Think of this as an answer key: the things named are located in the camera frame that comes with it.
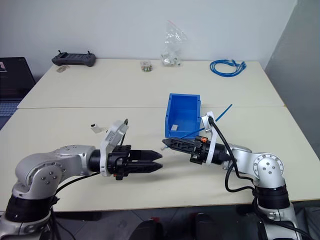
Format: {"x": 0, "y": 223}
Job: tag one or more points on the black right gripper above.
{"x": 200, "y": 151}

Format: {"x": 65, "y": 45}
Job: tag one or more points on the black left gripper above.
{"x": 120, "y": 160}

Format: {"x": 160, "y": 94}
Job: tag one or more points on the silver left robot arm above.
{"x": 47, "y": 165}

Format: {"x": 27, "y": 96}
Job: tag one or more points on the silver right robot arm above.
{"x": 267, "y": 167}

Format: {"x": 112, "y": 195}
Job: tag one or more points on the blue plastic bin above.
{"x": 183, "y": 112}

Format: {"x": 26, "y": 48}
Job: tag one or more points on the dark rounded shape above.
{"x": 150, "y": 230}
{"x": 203, "y": 226}

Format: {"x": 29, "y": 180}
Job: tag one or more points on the small clear jar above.
{"x": 146, "y": 66}

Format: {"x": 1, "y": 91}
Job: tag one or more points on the clear plastic bag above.
{"x": 172, "y": 47}

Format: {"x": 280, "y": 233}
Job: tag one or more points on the dark grey remote controller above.
{"x": 73, "y": 60}

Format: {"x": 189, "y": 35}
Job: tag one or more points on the black laptop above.
{"x": 13, "y": 82}

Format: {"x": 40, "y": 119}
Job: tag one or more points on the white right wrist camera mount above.
{"x": 211, "y": 136}

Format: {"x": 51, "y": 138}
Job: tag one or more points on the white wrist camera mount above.
{"x": 211, "y": 136}
{"x": 113, "y": 133}

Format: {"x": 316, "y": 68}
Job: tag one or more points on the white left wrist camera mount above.
{"x": 113, "y": 133}

